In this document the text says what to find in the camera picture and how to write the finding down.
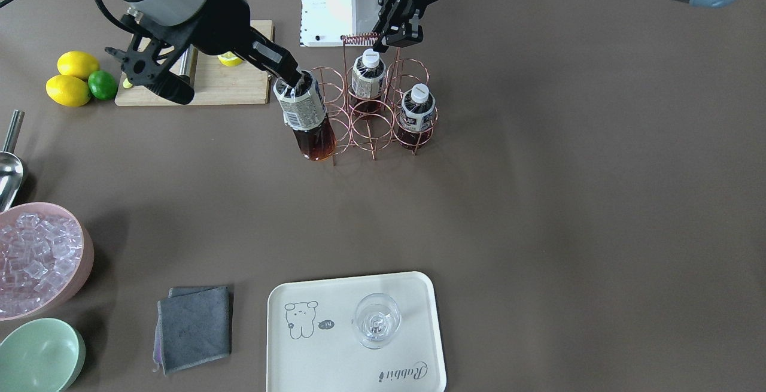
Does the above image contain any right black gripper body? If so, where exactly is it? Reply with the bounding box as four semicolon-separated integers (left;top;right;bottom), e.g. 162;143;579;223
150;0;266;63

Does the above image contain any tea bottle white cap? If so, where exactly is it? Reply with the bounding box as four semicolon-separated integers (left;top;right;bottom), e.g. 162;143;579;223
273;71;336;161

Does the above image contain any copper wire bottle basket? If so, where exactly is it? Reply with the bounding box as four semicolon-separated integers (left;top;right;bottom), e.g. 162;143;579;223
311;33;439;163

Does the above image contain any half lemon slice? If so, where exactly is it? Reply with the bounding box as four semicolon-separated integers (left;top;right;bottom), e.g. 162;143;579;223
218;51;244;67

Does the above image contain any steel muddler black tip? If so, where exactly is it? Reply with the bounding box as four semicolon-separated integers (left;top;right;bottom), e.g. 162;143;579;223
178;45;199;86

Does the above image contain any green lime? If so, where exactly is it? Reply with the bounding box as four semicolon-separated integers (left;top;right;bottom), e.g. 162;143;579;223
87;70;118;101

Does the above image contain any whole yellow lemon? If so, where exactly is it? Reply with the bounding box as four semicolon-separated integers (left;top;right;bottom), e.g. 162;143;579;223
56;50;101;81
45;75;92;107

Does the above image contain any steel ice scoop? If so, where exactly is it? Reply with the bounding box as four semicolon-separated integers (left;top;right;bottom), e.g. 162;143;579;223
1;110;25;212

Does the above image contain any clear wine glass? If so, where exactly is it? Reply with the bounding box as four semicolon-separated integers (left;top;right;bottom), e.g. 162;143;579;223
352;292;402;350

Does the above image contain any folded grey cloth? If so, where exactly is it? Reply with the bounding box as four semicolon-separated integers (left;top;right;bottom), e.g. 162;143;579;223
153;285;232;376

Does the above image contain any cream serving tray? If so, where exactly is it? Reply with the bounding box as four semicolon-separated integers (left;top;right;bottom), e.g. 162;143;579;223
266;271;448;391

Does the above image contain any pink bowl of ice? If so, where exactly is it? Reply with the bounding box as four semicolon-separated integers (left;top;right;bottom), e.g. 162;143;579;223
1;203;94;321

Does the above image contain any mint green bowl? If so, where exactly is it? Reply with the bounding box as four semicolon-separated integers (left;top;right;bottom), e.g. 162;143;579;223
1;318;86;391

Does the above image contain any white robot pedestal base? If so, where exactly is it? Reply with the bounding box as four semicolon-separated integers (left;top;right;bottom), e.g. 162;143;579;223
299;0;381;47

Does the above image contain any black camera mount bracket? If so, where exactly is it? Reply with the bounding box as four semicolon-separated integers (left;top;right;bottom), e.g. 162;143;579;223
105;10;196;105

